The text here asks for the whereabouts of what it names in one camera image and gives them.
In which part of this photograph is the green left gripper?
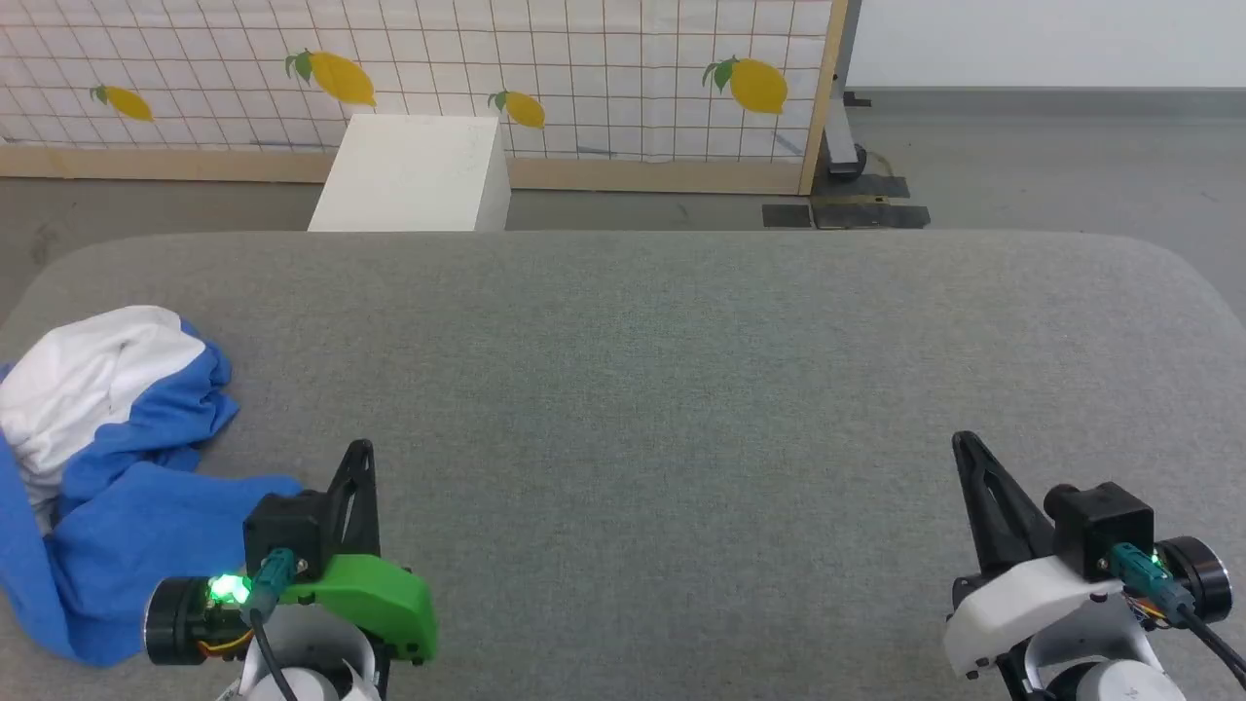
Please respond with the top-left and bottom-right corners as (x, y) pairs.
(144, 439), (440, 669)

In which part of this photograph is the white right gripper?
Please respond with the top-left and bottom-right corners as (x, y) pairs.
(942, 433), (1233, 681)

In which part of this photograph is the blue and white long-sleeve shirt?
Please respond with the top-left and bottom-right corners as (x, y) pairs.
(0, 305), (305, 668)

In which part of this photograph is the grey fabric sofa cushion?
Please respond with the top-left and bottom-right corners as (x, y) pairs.
(0, 231), (1246, 701)

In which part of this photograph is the white box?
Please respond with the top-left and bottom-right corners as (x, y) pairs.
(308, 114), (512, 233)

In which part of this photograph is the large black floor plate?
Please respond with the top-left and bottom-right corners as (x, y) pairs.
(812, 175), (932, 232)

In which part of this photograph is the lemon print grid partition panel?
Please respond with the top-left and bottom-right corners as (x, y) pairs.
(0, 0), (850, 197)

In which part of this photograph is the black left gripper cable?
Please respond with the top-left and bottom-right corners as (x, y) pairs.
(245, 548), (300, 701)

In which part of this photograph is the grey metal stand post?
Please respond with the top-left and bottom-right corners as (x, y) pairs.
(823, 0), (868, 182)

